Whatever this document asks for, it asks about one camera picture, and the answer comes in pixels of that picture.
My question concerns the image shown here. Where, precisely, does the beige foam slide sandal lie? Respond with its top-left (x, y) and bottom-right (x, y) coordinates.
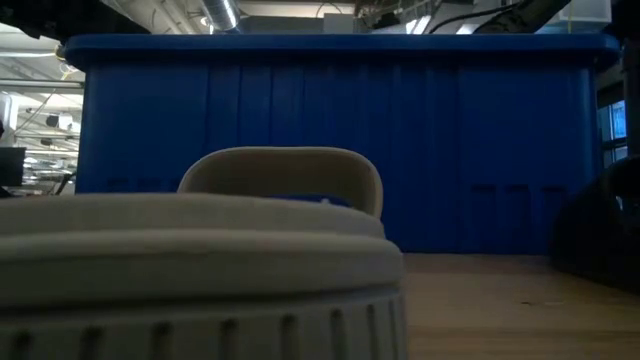
top-left (0, 145), bottom-right (409, 360)

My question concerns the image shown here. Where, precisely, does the black foam slide sandal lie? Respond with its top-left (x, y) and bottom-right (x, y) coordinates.
top-left (549, 157), bottom-right (640, 294)

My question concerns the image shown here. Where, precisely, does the large blue plastic bin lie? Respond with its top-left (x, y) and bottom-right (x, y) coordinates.
top-left (63, 33), bottom-right (621, 255)

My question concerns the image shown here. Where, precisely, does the background window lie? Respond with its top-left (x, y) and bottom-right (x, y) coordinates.
top-left (597, 99), bottom-right (629, 169)

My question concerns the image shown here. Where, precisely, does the black background monitor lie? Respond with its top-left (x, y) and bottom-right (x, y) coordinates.
top-left (0, 147), bottom-right (26, 188)

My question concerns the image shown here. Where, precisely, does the silver ceiling air duct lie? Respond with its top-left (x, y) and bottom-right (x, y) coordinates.
top-left (202, 0), bottom-right (244, 34)

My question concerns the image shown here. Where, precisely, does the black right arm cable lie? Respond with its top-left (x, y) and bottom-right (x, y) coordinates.
top-left (428, 3), bottom-right (524, 35)

